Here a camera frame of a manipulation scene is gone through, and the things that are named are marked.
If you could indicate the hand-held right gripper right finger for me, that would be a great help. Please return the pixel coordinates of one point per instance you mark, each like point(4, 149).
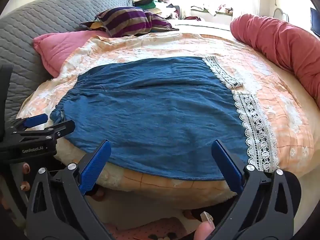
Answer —
point(227, 167)

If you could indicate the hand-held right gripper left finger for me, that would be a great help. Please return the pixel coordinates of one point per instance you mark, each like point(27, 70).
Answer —
point(96, 170)

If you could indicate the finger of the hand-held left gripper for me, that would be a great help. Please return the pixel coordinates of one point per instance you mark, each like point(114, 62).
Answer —
point(35, 121)
point(60, 128)

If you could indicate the blue pants with lace trim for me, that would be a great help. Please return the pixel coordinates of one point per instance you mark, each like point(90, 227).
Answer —
point(150, 110)

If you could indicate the person's left hand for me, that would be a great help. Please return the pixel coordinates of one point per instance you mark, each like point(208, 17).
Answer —
point(25, 167)

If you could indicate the person's right hand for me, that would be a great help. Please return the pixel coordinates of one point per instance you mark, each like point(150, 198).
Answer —
point(203, 231)

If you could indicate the pink quilted pillow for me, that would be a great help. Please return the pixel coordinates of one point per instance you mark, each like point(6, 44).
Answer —
point(55, 47)

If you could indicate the grey quilted headboard cover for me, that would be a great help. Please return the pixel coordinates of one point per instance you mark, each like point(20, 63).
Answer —
point(37, 17)

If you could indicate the purple striped cloth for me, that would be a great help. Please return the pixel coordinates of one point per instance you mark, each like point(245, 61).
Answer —
point(125, 20)

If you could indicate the peach floral fleece blanket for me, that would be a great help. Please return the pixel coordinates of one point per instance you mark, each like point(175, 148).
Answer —
point(175, 45)

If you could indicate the red rolled bolster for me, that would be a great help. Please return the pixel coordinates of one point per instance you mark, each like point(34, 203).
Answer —
point(275, 42)

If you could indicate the pile of colourful clothes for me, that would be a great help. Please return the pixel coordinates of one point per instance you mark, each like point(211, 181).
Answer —
point(150, 5)

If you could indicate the light cloth heap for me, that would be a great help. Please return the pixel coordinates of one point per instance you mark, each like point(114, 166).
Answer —
point(212, 8)

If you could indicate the black flat screen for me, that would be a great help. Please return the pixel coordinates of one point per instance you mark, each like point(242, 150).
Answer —
point(315, 21)

